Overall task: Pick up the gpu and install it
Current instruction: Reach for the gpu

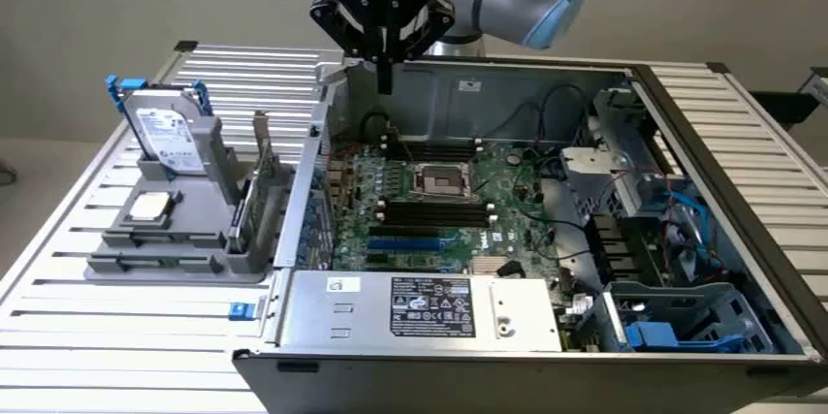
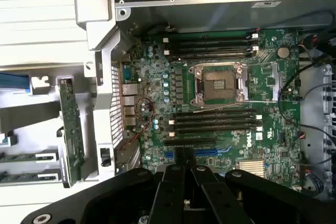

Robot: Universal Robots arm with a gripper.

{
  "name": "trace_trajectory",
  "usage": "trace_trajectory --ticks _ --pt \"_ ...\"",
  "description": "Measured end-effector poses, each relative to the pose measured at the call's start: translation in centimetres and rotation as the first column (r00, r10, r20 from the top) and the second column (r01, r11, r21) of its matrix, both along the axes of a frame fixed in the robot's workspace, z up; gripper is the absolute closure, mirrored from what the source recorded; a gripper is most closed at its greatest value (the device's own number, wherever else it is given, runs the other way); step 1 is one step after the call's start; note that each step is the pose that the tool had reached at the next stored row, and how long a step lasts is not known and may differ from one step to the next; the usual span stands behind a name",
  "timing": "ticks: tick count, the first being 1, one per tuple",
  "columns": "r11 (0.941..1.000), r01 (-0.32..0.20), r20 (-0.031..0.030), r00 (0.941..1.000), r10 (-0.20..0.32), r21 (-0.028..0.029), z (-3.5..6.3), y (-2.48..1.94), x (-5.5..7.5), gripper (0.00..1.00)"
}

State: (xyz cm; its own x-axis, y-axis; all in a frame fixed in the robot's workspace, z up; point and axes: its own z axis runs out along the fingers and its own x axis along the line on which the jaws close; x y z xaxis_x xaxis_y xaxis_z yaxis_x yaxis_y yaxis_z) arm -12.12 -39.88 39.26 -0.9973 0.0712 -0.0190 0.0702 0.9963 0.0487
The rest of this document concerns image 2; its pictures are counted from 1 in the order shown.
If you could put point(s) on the open grey PC case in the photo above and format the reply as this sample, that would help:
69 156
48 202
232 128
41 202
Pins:
210 16

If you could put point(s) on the silver coin battery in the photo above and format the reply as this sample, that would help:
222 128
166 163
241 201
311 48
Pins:
283 52

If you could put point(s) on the red and black connector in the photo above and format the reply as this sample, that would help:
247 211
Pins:
311 41

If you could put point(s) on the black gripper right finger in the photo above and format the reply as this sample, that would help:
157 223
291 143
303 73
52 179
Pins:
262 197

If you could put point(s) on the green graphics card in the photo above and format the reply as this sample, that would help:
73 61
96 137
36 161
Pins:
71 129

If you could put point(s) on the green RAM stick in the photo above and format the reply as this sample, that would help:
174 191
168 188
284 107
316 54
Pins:
26 176
26 157

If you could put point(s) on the black RAM slot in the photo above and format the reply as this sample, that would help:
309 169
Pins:
210 55
215 125
210 49
215 111
215 118
210 42
215 131
210 36

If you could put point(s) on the short blue expansion slot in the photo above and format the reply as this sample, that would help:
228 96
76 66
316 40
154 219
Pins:
169 154

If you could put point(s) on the open metal socket cover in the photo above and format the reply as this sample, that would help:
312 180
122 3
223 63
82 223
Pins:
270 81

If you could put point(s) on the long blue expansion slot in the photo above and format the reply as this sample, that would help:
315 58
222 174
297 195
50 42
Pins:
206 152

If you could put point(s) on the metal rear port stack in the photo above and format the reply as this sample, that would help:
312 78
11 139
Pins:
129 103

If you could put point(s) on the black case latch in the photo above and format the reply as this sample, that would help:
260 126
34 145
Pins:
105 157

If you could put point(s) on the silver chipset heatsink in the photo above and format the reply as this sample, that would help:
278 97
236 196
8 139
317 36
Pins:
252 167

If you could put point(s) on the CPU socket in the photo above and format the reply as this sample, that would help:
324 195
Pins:
218 83

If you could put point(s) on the green Dell motherboard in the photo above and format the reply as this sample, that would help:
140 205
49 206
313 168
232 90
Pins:
273 121

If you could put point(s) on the blue plastic part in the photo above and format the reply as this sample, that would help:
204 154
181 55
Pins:
13 83

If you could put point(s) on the perforated metal drive cage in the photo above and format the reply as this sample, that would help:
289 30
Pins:
315 129

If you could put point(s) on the white parts rack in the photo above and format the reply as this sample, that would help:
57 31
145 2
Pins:
39 108

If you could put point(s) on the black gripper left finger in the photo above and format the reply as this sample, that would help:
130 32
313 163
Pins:
126 197

